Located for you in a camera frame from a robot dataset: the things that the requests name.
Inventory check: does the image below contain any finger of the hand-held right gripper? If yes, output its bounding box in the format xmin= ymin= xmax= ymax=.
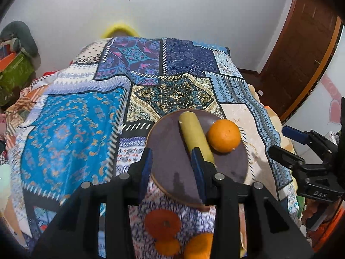
xmin=282 ymin=126 xmax=339 ymax=155
xmin=268 ymin=145 xmax=308 ymax=172

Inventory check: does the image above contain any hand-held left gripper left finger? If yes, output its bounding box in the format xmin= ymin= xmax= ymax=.
xmin=31 ymin=147 xmax=154 ymax=259

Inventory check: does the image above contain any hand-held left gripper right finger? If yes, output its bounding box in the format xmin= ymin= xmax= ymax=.
xmin=190 ymin=147 xmax=316 ymax=259

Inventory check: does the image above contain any brown round plate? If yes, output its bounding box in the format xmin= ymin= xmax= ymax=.
xmin=146 ymin=110 xmax=249 ymax=208

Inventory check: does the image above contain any yellow corn cob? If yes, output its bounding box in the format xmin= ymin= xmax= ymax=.
xmin=179 ymin=111 xmax=216 ymax=165

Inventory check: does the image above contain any large orange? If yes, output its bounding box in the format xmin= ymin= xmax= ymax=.
xmin=206 ymin=119 xmax=241 ymax=153

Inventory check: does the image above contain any red tomato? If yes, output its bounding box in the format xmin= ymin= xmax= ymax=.
xmin=144 ymin=209 xmax=182 ymax=241

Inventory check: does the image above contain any medium orange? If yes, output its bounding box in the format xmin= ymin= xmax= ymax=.
xmin=184 ymin=232 xmax=215 ymax=259

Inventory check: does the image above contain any small mandarin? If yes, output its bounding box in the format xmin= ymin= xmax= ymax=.
xmin=155 ymin=237 xmax=180 ymax=256

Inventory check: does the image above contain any blue patchwork tablecloth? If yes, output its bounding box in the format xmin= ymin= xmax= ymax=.
xmin=5 ymin=36 xmax=300 ymax=259

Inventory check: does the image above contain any brown wooden door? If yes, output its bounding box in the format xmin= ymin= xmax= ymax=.
xmin=260 ymin=0 xmax=343 ymax=122

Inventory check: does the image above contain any yellow chair back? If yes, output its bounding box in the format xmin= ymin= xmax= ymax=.
xmin=101 ymin=22 xmax=141 ymax=39

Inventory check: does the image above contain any floral bedsheet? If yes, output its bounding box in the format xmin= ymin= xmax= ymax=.
xmin=0 ymin=70 xmax=58 ymax=162

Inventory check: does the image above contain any pale green object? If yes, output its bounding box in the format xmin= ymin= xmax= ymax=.
xmin=0 ymin=163 xmax=13 ymax=212

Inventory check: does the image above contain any green patterned box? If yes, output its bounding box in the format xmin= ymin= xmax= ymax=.
xmin=0 ymin=52 xmax=35 ymax=106

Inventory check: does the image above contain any orange box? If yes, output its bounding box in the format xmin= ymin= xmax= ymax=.
xmin=0 ymin=51 xmax=19 ymax=71

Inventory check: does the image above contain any grey plush toy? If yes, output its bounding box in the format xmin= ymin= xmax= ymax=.
xmin=0 ymin=21 xmax=39 ymax=57

